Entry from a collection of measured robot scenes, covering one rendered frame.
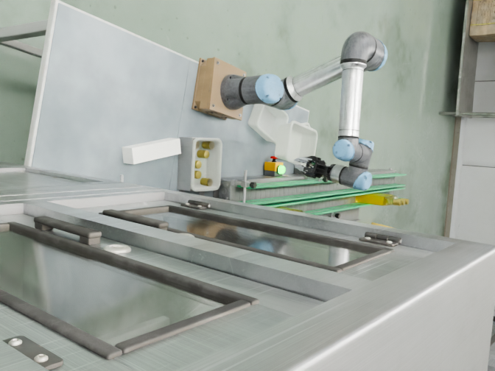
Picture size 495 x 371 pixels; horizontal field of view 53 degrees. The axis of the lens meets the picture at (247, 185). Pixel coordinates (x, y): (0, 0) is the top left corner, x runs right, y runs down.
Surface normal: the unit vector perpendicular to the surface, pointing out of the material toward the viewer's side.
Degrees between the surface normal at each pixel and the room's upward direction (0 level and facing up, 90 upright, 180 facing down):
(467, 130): 90
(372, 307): 90
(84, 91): 0
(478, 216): 90
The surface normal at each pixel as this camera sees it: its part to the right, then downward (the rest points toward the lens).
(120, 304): 0.05, -0.99
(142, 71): 0.77, 0.11
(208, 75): -0.62, -0.11
